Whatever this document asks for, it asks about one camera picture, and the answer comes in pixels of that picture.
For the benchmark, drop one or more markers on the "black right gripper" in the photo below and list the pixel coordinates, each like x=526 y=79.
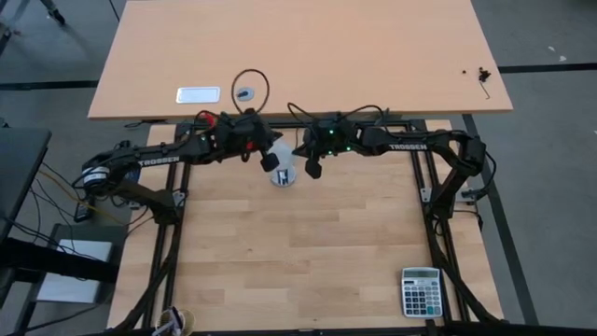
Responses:
x=340 y=140

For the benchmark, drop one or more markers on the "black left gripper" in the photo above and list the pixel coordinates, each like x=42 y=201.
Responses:
x=233 y=135

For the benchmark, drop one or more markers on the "white mushroom-shaped lightbulb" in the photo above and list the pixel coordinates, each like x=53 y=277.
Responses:
x=285 y=156

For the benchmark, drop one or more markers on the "chrome socket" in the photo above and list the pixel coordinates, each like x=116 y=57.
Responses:
x=283 y=179

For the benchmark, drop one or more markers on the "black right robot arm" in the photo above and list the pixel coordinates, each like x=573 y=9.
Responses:
x=406 y=147

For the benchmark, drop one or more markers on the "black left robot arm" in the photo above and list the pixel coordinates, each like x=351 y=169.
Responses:
x=158 y=161

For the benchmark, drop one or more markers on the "grey round desk grommet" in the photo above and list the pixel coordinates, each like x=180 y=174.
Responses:
x=245 y=93

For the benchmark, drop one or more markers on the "silver rectangular plate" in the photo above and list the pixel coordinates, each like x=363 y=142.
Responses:
x=198 y=95

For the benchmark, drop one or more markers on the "beige wooden desk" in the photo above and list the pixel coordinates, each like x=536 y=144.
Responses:
x=326 y=51

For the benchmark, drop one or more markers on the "grey desktop calculator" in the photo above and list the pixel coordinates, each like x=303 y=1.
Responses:
x=422 y=294

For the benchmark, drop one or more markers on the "black allen key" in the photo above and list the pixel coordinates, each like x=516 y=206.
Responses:
x=484 y=74

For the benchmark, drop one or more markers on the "small round tan container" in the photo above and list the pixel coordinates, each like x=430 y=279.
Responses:
x=176 y=323

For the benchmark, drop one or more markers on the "small black device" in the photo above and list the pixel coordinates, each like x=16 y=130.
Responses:
x=82 y=212

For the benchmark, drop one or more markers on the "white flat box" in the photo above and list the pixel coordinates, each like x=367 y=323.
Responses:
x=74 y=273

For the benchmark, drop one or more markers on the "black stand beam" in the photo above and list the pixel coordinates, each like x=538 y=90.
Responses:
x=46 y=261

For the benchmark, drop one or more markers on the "dark grey flat panel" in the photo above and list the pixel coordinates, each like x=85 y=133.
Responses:
x=18 y=172

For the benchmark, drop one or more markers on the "black tripod leg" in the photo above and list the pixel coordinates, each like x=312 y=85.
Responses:
x=56 y=14

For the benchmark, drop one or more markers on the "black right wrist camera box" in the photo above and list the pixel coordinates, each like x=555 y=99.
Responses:
x=319 y=135

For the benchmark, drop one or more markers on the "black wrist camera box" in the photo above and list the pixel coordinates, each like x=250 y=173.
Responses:
x=319 y=135
x=252 y=126

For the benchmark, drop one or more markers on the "black aluminium rig frame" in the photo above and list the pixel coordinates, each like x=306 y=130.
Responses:
x=284 y=124

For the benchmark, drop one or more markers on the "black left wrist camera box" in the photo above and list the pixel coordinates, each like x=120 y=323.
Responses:
x=252 y=126

